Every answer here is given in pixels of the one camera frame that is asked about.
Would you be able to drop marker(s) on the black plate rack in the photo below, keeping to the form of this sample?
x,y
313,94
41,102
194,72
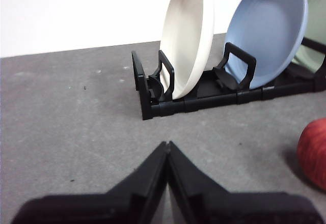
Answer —
x,y
211,101

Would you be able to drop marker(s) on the red yellow apple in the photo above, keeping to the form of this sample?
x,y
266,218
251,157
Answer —
x,y
314,152

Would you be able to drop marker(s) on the blue plate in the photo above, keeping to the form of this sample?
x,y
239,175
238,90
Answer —
x,y
267,30

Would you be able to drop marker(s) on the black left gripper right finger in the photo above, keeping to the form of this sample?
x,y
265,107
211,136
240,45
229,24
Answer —
x,y
229,208

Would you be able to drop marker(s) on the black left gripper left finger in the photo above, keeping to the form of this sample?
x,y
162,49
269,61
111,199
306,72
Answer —
x,y
114,208

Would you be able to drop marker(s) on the green plate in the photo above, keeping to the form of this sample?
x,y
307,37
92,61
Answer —
x,y
315,12

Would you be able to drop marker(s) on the white plate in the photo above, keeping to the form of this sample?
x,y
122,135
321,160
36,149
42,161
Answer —
x,y
186,43

